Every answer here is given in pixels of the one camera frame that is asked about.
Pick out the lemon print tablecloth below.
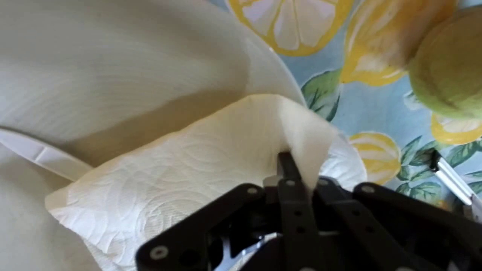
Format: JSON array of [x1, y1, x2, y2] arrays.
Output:
[[209, 0, 482, 213]]

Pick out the white round plate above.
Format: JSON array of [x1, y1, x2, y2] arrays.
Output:
[[0, 0, 308, 271]]

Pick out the white plastic knife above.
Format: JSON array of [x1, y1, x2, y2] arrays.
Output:
[[0, 127, 96, 184]]

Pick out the green tennis ball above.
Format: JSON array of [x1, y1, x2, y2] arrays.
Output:
[[407, 7, 482, 121]]

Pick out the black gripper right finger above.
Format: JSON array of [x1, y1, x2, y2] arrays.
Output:
[[314, 177, 482, 271]]

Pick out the white paper napkin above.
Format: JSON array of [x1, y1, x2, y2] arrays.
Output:
[[44, 94, 370, 271]]

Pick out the flat silver-edged board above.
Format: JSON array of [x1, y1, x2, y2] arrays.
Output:
[[430, 150, 482, 223]]

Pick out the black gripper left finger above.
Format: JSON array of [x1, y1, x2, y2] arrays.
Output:
[[135, 151, 323, 271]]

